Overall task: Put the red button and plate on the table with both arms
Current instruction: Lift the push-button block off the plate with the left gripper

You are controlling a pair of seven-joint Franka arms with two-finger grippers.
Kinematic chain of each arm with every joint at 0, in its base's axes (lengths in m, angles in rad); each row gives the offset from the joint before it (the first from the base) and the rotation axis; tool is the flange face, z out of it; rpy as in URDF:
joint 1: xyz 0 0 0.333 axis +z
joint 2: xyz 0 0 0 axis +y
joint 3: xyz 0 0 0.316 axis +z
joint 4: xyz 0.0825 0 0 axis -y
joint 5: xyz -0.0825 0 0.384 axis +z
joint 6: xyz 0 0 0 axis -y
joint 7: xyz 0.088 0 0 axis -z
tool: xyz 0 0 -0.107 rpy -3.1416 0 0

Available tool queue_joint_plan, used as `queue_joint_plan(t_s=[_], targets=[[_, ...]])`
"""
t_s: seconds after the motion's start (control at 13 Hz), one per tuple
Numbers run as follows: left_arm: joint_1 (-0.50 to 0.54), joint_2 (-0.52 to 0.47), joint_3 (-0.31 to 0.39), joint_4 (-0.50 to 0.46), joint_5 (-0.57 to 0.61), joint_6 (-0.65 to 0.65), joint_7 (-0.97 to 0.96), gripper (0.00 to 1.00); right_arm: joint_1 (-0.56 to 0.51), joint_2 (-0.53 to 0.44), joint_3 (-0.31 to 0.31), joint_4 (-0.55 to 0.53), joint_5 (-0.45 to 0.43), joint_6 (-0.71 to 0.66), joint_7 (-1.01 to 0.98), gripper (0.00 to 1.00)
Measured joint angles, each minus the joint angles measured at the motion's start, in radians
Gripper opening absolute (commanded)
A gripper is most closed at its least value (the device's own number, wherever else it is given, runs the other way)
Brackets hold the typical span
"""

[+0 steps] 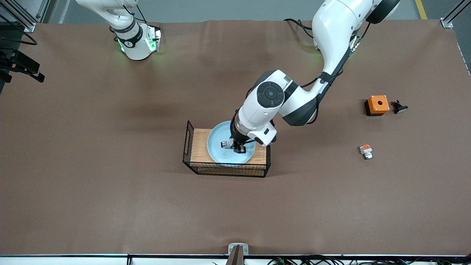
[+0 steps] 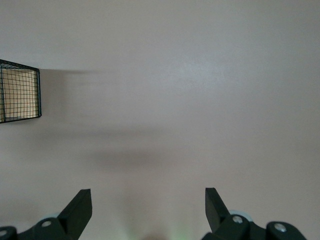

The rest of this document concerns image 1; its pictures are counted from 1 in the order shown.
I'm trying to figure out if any light blue round plate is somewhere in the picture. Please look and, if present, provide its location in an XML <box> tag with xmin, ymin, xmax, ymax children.
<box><xmin>207</xmin><ymin>121</ymin><xmax>256</xmax><ymax>164</ymax></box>

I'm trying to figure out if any orange button box with hole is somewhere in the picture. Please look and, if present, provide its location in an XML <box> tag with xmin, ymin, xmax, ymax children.
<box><xmin>365</xmin><ymin>95</ymin><xmax>390</xmax><ymax>117</ymax></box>

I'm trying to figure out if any black push button white head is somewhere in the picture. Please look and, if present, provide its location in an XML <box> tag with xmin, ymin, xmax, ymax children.
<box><xmin>390</xmin><ymin>100</ymin><xmax>408</xmax><ymax>114</ymax></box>

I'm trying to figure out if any wooden board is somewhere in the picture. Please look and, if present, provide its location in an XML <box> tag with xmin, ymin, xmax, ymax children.
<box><xmin>190</xmin><ymin>128</ymin><xmax>267</xmax><ymax>165</ymax></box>

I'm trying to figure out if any metal connector panel green light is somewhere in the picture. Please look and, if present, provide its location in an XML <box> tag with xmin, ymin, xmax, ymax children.
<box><xmin>145</xmin><ymin>24</ymin><xmax>162</xmax><ymax>52</ymax></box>

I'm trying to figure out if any brown table cover sheet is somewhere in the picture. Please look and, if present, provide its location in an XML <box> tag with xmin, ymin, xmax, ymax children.
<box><xmin>0</xmin><ymin>19</ymin><xmax>471</xmax><ymax>257</ymax></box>

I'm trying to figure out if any black wire basket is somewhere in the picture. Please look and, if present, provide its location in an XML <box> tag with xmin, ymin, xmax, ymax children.
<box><xmin>183</xmin><ymin>120</ymin><xmax>272</xmax><ymax>178</ymax></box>

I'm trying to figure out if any aluminium frame profile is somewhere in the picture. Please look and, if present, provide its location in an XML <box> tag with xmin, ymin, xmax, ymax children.
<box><xmin>440</xmin><ymin>0</ymin><xmax>471</xmax><ymax>29</ymax></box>
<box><xmin>0</xmin><ymin>0</ymin><xmax>50</xmax><ymax>33</ymax></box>

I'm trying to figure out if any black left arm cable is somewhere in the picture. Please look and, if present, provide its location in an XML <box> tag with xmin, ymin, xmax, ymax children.
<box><xmin>300</xmin><ymin>22</ymin><xmax>370</xmax><ymax>89</ymax></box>

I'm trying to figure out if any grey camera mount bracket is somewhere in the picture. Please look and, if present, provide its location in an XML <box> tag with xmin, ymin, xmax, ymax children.
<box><xmin>225</xmin><ymin>243</ymin><xmax>249</xmax><ymax>265</ymax></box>

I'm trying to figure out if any black base cable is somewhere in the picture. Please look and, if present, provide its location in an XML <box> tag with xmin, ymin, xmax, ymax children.
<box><xmin>283</xmin><ymin>18</ymin><xmax>315</xmax><ymax>39</ymax></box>

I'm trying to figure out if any black cable bundle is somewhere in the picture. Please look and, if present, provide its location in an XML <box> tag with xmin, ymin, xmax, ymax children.
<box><xmin>267</xmin><ymin>255</ymin><xmax>457</xmax><ymax>265</ymax></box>

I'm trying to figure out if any white table edge rail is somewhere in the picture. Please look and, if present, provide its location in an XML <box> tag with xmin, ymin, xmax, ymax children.
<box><xmin>0</xmin><ymin>254</ymin><xmax>471</xmax><ymax>265</ymax></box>

